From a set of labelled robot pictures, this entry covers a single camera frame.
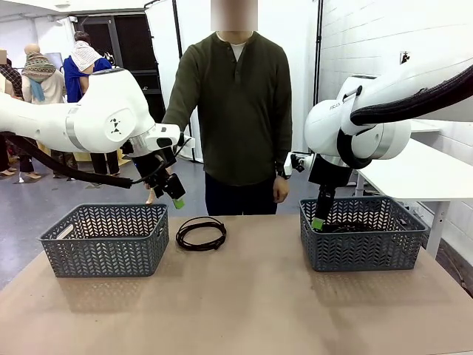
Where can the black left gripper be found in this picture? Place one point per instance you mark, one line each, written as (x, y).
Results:
(151, 164)

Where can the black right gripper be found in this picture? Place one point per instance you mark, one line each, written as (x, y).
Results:
(329, 172)

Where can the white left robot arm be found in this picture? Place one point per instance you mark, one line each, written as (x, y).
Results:
(103, 111)

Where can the person's right forearm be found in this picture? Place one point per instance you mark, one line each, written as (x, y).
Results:
(173, 111)

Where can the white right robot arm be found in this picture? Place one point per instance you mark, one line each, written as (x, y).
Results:
(325, 122)

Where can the person's left forearm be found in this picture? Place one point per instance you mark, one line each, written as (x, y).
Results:
(284, 148)

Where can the person's right hand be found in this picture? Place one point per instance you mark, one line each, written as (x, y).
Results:
(150, 197)

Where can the person's left hand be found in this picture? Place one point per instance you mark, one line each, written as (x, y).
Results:
(281, 189)

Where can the black wristwatch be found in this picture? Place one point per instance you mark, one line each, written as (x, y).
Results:
(281, 174)

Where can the gray plastic lattice basket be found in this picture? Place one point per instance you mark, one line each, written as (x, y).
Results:
(103, 255)
(362, 251)

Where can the table with yellow cloth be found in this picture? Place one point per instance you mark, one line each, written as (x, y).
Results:
(82, 157)

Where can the white table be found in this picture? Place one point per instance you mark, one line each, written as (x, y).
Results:
(417, 177)

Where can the person in olive sweater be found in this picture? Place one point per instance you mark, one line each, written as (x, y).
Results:
(240, 111)

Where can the white backdrop screen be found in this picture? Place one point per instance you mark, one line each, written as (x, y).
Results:
(162, 55)

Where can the mannequin with blue sweater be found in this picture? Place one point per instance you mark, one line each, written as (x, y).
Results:
(74, 81)

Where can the mannequin with patterned scarf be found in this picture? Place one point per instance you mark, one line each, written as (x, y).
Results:
(44, 88)

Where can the black backdrop stand pole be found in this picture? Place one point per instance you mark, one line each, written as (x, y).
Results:
(319, 44)
(178, 29)

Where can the computer monitor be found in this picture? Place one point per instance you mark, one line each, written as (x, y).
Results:
(56, 58)

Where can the person in plaid coat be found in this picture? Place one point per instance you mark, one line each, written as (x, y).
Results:
(7, 79)

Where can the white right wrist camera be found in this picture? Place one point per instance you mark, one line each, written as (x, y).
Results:
(289, 162)

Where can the dark doorway frame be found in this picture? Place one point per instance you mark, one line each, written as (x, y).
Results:
(136, 44)

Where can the small wall sticker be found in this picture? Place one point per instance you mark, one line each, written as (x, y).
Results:
(405, 58)

